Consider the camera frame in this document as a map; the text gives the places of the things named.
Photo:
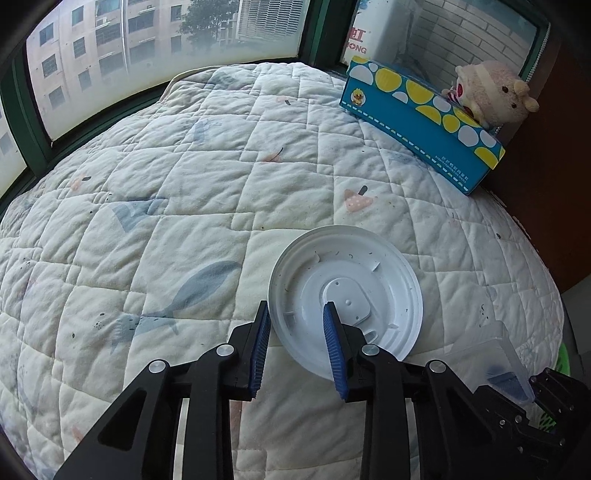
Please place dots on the clear rectangular plastic container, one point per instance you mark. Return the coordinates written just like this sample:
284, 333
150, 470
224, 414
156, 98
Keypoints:
498, 350

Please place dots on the apartment building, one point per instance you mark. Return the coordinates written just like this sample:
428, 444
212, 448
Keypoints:
115, 41

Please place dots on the white quilted printed blanket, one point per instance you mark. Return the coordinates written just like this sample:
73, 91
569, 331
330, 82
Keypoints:
184, 184

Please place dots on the green window frame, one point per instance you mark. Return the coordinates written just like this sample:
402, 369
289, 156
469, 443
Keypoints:
27, 120

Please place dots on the blue spotted tissue box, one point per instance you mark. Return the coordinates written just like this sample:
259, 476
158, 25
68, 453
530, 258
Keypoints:
415, 115

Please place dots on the louvered outdoor air conditioner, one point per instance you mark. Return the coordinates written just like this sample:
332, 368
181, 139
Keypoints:
270, 18

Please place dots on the white round plastic lid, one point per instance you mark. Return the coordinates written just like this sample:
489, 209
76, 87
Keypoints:
369, 263

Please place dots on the brown wooden panel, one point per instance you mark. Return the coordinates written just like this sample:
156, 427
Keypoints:
545, 194

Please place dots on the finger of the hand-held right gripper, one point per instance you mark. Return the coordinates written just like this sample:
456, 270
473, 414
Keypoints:
531, 447
561, 392

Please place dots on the green plastic basket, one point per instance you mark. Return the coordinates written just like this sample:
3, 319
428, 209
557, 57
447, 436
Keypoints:
564, 357

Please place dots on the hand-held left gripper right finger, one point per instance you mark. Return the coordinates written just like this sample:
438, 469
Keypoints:
333, 350

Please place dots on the beige plush toy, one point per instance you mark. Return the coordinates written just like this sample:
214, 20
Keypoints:
494, 92

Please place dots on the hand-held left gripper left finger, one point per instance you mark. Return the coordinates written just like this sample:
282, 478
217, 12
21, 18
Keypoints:
258, 355

